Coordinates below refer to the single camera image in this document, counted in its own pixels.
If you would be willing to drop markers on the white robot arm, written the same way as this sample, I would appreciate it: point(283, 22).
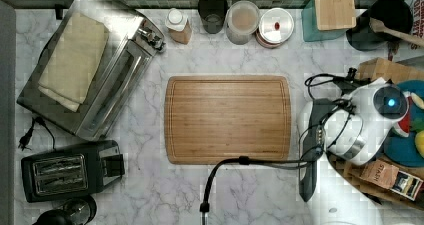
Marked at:
point(352, 128)

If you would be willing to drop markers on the bamboo cutting board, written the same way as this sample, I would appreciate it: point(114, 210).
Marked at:
point(211, 118)

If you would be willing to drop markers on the brown spice bottle white cap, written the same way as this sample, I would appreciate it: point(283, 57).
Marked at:
point(178, 26)

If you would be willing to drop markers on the clear plastic lidded container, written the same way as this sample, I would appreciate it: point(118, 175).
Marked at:
point(242, 21)

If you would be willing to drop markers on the dark glass cup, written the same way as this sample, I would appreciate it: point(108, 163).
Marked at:
point(212, 14)

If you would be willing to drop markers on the white lidded round tin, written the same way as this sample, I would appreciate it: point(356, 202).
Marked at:
point(275, 27)

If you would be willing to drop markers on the silver toaster oven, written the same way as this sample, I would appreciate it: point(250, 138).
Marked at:
point(132, 43)

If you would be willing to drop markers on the beige folded cloth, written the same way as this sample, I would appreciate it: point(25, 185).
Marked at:
point(74, 61)

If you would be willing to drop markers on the teal canister wooden lid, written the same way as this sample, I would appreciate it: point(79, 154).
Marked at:
point(327, 19)

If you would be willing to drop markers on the black two-slot toaster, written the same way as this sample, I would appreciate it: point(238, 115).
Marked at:
point(73, 171)

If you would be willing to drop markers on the wooden spoon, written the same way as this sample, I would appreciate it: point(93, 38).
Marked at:
point(379, 27)

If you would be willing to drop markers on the stash tea box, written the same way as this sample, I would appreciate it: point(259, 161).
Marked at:
point(387, 180)

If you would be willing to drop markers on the toy watermelon slice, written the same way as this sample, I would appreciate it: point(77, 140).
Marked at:
point(402, 128)

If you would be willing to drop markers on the blue round plate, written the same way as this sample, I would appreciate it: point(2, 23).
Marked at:
point(403, 149)

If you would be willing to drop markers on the black utensil holder pot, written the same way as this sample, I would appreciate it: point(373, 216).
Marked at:
point(394, 14)

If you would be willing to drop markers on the yellow toy fruit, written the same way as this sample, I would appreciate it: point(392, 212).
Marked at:
point(419, 142)

